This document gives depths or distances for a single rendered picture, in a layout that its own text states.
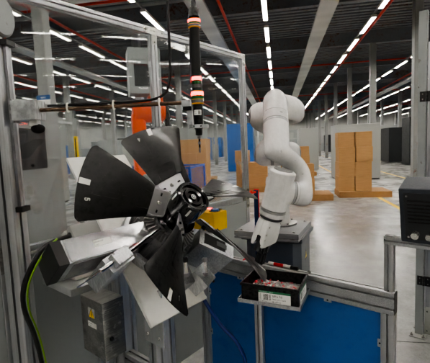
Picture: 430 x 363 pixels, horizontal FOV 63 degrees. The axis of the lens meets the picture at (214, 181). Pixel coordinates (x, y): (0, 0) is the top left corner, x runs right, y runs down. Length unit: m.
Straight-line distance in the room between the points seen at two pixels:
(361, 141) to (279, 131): 8.11
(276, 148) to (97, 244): 0.64
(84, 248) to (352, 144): 8.55
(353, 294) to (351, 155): 7.94
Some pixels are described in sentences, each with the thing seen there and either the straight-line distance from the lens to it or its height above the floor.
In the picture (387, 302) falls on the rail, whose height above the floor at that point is 0.83.
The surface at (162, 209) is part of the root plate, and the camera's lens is 1.17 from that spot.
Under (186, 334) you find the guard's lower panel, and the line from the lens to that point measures 2.45.
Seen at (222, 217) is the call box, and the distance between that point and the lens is 1.71.
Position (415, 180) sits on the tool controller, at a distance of 1.31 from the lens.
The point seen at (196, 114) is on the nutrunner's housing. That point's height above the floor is 1.50.
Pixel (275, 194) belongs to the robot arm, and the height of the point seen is 1.22.
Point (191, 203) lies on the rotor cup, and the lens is 1.14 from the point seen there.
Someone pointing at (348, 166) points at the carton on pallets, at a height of 0.77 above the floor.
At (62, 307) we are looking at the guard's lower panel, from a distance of 1.85.
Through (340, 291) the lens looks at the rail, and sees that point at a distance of 1.46.
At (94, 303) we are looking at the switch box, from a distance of 1.44.
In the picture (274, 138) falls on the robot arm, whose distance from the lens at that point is 1.21.
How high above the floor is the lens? 1.38
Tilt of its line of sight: 6 degrees down
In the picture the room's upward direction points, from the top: 2 degrees counter-clockwise
